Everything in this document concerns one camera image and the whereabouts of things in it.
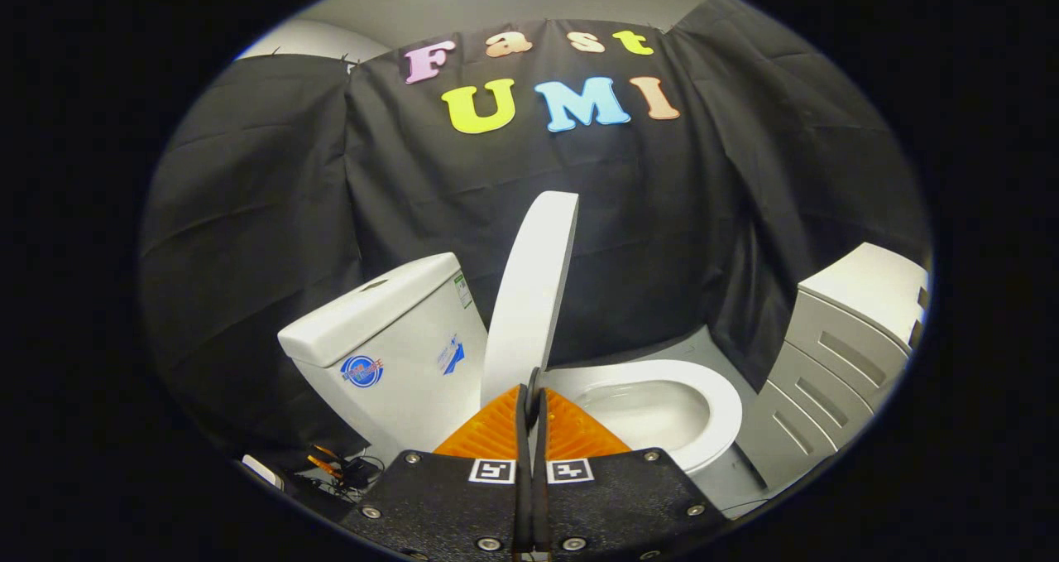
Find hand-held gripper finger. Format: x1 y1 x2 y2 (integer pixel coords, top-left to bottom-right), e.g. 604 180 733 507
339 369 534 559
534 387 733 560

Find white toilet lid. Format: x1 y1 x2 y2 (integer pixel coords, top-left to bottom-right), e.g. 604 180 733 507
480 190 580 427

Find white ceramic toilet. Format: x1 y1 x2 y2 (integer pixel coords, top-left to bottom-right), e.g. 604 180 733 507
277 252 745 476

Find white toilet seat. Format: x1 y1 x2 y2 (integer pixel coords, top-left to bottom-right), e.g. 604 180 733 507
542 359 744 473

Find white and blue object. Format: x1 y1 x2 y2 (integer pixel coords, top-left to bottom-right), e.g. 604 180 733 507
242 454 286 491

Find black backdrop cloth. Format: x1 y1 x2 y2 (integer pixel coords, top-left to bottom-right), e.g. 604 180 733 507
139 0 932 455

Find white drawer cabinet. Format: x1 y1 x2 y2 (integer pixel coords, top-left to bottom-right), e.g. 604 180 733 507
735 242 932 492

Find orange and black cable bundle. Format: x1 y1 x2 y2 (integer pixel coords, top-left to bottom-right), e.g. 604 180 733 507
306 442 386 497

